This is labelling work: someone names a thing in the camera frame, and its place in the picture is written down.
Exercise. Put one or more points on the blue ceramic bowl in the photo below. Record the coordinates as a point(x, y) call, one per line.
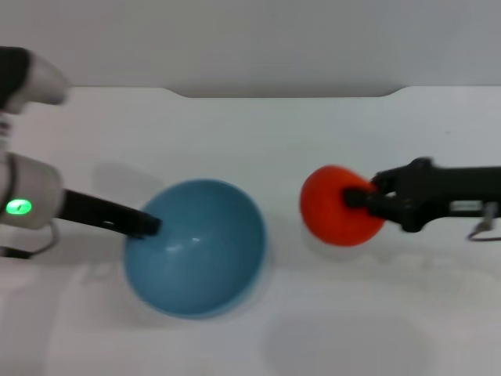
point(203, 254)

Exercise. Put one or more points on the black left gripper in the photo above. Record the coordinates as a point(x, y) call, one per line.
point(98, 211)

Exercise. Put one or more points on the orange fruit with stem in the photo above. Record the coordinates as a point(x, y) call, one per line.
point(325, 207)

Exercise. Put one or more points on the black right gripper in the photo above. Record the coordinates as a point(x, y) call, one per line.
point(434, 192)

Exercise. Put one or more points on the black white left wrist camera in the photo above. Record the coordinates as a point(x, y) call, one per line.
point(23, 78)

